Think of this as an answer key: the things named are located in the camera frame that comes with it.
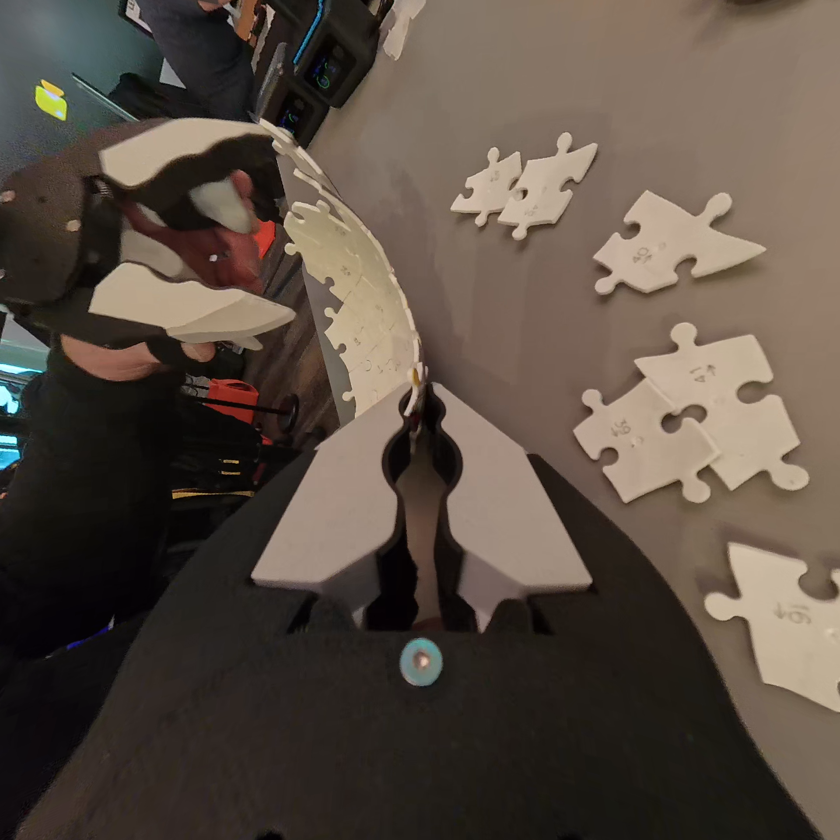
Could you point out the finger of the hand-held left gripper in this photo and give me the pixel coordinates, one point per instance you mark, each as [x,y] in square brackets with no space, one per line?
[197,312]
[170,148]

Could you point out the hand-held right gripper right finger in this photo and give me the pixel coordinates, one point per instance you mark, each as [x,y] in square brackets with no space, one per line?
[518,525]

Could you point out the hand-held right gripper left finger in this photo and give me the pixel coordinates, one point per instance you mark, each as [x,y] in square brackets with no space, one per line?
[328,525]

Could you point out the assembled white puzzle section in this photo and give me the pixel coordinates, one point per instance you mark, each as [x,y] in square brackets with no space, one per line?
[367,295]

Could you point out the white puzzle pieces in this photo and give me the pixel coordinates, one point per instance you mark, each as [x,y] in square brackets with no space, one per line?
[669,243]

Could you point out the person's left hand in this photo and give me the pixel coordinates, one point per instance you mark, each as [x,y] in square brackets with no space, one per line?
[105,361]

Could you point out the red orange bag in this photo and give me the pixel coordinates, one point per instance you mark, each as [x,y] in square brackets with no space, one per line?
[229,394]

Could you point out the black device green display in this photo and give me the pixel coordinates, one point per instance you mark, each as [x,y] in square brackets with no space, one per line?
[292,115]
[328,52]

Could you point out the yellow sticky notes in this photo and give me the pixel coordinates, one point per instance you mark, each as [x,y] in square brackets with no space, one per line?
[51,102]

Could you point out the black bag yellow stripes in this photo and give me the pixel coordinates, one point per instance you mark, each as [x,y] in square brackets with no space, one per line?
[216,459]

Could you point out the clear plastic parts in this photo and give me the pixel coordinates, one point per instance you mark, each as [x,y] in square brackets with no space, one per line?
[400,26]

